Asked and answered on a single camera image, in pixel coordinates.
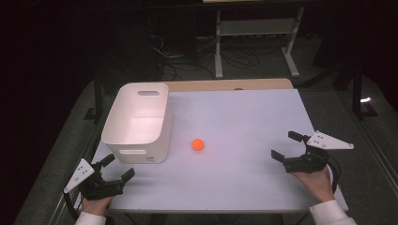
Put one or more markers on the black metal stand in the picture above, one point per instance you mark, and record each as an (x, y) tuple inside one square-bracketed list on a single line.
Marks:
[(359, 90), (97, 93)]

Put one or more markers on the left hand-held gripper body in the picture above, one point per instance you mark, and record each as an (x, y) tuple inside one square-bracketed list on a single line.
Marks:
[(94, 186)]

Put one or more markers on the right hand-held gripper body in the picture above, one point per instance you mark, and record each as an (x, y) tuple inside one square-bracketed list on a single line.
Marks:
[(305, 164)]

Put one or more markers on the person's left hand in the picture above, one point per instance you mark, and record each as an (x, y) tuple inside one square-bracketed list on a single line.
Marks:
[(95, 206)]

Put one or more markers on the white metal stand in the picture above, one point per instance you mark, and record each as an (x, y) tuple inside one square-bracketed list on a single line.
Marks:
[(256, 28)]

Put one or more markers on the wooden board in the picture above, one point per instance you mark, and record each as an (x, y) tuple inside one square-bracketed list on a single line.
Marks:
[(225, 84)]

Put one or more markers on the person's right hand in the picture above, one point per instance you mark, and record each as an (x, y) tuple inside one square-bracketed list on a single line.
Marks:
[(319, 186)]

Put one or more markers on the white plastic bin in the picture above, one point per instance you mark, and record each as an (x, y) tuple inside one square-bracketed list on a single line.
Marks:
[(140, 125)]

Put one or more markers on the orange ball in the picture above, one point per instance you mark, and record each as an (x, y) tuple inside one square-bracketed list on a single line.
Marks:
[(197, 144)]

